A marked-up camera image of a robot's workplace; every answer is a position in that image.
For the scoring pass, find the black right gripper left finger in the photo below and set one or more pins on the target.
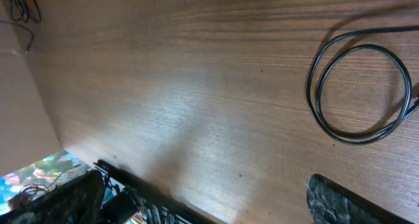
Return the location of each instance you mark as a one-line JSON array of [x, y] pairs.
[[77, 201]]

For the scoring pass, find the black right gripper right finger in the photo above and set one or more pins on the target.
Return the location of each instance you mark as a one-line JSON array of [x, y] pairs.
[[329, 202]]

